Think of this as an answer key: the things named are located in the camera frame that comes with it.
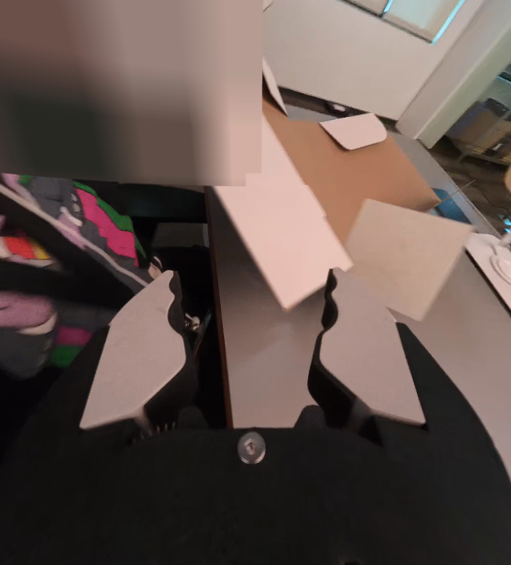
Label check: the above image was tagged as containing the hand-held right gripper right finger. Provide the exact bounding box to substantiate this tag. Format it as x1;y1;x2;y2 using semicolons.
307;268;427;432

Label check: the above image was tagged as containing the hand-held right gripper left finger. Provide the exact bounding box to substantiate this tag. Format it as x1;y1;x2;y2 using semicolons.
80;270;199;436

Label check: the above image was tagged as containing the white and brown cardboard box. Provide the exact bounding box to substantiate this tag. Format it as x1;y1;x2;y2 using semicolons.
213;57;474;320

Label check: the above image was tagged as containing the white rounded board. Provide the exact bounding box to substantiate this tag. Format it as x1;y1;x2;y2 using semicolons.
465;233;511;320

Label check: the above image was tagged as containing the brown cardboard carton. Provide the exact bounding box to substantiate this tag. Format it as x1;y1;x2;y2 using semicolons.
450;99;511;164

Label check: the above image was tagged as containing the window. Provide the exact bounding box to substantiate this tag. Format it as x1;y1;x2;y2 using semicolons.
348;0;468;44

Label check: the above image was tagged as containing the black strap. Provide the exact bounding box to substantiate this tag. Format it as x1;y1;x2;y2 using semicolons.
0;177;154;292

